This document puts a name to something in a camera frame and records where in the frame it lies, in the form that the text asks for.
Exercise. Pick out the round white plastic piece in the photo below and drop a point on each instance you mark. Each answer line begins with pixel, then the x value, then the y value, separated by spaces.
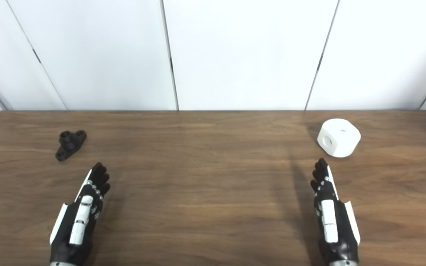
pixel 340 138

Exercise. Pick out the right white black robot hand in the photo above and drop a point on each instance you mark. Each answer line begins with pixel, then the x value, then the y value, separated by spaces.
pixel 330 218

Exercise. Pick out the black flanged holder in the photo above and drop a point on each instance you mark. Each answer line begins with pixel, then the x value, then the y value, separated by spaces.
pixel 70 143

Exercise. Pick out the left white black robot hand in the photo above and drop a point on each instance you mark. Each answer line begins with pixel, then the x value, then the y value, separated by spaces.
pixel 84 210

